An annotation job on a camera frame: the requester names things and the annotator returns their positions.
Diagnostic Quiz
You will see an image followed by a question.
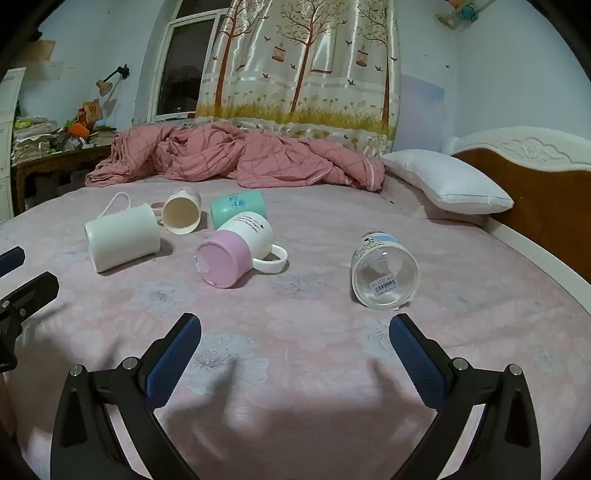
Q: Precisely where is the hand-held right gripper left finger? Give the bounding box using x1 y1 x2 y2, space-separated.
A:
50 313 202 480

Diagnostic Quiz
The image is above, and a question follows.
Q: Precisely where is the white cabinet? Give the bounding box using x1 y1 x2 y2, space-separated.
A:
0 67 27 224

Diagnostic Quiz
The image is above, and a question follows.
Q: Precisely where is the clear glass cup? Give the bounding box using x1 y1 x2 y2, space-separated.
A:
351 232 420 311

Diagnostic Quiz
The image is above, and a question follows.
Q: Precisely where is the stack of papers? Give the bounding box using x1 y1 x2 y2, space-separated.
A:
11 117 63 166

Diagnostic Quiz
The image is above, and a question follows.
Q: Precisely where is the white pillow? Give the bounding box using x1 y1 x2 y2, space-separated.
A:
380 149 515 215

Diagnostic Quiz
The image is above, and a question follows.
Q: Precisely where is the pink and white mug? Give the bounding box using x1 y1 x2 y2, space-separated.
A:
194 211 289 289

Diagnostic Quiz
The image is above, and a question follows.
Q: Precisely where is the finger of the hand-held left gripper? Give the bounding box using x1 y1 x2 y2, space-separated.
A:
0 246 25 278
0 271 60 373

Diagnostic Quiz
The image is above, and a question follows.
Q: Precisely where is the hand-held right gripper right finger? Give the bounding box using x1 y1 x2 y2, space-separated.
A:
389 313 542 480

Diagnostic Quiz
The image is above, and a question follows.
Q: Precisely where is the bed with pink floral sheet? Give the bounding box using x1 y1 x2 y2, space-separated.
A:
0 172 591 480

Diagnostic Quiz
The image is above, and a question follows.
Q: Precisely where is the white and brown headboard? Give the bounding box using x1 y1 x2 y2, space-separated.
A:
441 126 591 319

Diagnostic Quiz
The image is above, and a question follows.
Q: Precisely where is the pink checked quilt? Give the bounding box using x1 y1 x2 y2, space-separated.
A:
85 122 386 191

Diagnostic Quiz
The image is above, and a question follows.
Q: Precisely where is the beige cup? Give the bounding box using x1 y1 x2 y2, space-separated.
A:
151 188 202 235

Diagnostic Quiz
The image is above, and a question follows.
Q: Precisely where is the teal cup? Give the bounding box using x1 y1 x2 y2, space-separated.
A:
211 191 269 230

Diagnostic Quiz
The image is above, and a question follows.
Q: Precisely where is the white framed window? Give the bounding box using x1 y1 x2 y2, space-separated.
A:
148 9 232 124

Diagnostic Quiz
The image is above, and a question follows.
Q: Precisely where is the stack of books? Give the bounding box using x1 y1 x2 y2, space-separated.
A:
83 124 119 148

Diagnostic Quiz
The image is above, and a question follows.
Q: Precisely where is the tree print curtain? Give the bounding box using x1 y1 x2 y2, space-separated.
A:
194 0 402 152

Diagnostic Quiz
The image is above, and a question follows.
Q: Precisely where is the wall lamp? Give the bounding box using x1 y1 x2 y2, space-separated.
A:
95 65 130 97

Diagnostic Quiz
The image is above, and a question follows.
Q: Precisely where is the wooden desk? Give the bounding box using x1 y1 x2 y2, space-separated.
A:
11 144 114 215

